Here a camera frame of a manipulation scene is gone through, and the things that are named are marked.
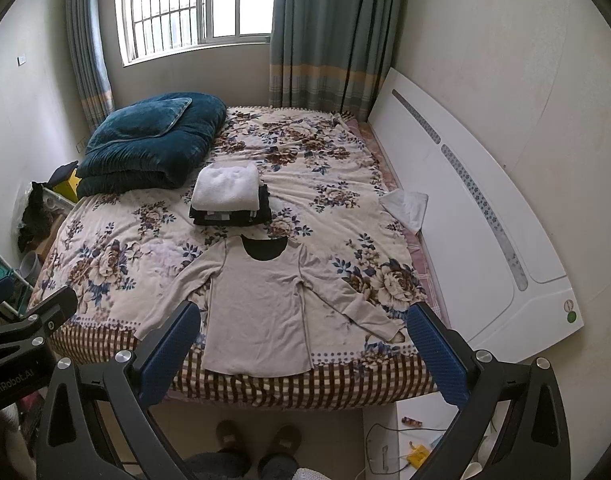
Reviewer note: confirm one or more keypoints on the teal curtain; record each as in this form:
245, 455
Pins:
331, 55
88, 61

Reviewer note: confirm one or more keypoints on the white bedside cabinet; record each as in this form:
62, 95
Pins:
386, 440

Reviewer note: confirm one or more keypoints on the folded teal velvet quilt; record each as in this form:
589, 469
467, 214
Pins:
164, 162

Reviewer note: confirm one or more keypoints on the window with metal bars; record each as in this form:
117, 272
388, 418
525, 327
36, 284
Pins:
151, 29

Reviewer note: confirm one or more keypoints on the beige long-sleeve shirt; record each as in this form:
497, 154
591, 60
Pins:
257, 314

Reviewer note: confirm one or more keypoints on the dark clothes pile at bedside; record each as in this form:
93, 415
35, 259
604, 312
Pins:
36, 221

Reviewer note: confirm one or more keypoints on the slipper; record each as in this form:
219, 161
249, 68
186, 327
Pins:
232, 440
286, 441

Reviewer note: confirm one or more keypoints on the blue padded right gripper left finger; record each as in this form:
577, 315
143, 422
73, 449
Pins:
74, 442

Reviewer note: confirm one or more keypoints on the small red item on cabinet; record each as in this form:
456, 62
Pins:
411, 422

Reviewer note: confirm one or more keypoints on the right teal curtain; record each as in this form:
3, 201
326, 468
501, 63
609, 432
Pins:
331, 55

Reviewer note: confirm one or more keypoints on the left slipper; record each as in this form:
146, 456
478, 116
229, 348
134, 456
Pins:
232, 440

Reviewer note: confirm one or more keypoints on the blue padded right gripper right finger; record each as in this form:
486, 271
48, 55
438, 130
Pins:
533, 442

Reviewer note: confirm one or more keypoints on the right slipper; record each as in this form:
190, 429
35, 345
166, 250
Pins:
286, 441

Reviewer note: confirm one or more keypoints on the white headboard panel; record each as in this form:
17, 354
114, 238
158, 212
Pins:
501, 283

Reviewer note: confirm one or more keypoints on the teal velvet pillow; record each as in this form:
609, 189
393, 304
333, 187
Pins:
139, 121

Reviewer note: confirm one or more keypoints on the floral bed blanket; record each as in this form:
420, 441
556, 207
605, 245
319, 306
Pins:
326, 175

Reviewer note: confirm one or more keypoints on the yellow box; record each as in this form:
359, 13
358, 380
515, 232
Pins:
68, 187

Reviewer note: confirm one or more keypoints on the white cloth by headboard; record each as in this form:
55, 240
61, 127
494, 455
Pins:
409, 208

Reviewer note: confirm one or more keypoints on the left teal curtain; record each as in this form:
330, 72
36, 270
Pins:
88, 61

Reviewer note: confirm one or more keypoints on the yellow item on cabinet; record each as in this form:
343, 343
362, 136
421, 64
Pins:
417, 455

